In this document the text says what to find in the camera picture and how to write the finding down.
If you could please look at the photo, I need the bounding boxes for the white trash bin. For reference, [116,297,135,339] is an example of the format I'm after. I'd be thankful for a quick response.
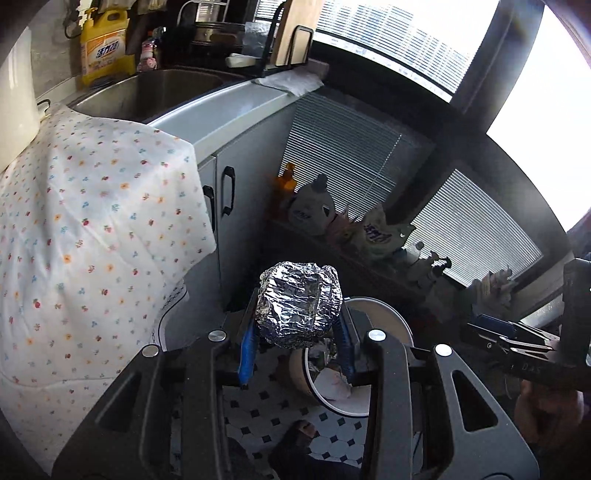
[288,297,414,418]

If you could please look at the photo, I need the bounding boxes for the large foil ball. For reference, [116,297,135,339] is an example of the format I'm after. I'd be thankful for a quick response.
[254,261,344,350]

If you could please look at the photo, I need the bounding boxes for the person's right hand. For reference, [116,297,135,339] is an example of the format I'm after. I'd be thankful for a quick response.
[514,380,587,452]

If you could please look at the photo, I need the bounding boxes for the washing powder bag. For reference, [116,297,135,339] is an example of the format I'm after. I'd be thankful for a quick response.
[352,204,416,262]

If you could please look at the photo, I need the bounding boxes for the white laundry detergent jug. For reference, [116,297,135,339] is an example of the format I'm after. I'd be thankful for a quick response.
[287,174,335,237]

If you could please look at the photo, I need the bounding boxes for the orange pump bottle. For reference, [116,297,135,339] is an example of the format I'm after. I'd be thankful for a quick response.
[273,162,297,208]

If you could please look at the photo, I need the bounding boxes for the grey cabinet doors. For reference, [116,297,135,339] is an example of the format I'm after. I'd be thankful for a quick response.
[185,105,296,321]

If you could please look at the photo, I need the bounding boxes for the floral white tablecloth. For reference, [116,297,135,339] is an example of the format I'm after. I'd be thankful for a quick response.
[1,105,215,472]

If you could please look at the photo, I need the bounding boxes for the white cloth on counter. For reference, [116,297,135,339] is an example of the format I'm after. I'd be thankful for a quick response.
[254,69,324,97]

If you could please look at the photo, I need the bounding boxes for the stainless steel sink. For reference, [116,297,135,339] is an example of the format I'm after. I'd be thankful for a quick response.
[67,68,245,123]

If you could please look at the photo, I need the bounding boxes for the wooden cutting board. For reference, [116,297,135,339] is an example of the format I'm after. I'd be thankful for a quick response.
[270,0,324,67]

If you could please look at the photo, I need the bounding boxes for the small pink figurine bottle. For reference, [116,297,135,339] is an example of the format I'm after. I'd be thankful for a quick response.
[136,27,166,73]

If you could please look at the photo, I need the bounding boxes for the cream air fryer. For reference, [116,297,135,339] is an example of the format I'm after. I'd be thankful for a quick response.
[0,27,42,171]

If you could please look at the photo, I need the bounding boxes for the yellow dish detergent bottle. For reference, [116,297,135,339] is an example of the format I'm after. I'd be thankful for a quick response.
[80,8,136,87]

